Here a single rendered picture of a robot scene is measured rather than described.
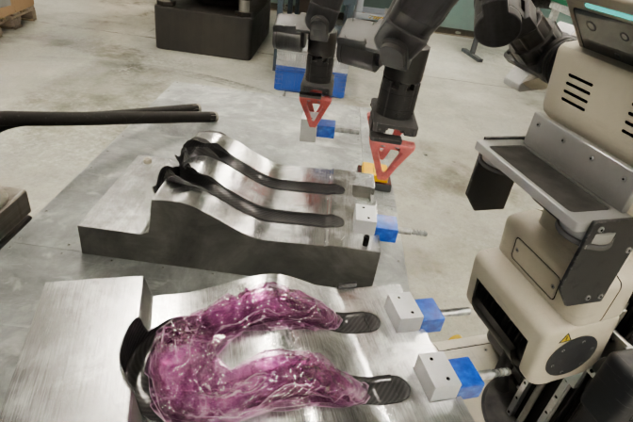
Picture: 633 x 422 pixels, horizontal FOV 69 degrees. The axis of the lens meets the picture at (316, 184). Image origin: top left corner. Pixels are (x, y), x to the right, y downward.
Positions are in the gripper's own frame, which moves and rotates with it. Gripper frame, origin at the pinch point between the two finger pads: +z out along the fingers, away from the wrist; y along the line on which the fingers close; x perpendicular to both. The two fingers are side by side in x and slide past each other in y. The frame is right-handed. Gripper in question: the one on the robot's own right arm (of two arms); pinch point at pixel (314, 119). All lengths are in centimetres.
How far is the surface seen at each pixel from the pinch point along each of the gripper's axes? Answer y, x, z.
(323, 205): 24.5, 4.6, 6.4
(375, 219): 31.0, 13.6, 3.6
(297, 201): 23.9, -0.3, 6.6
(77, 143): -138, -144, 93
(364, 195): 15.7, 12.5, 8.5
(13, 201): 24, -57, 16
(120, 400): 69, -13, 4
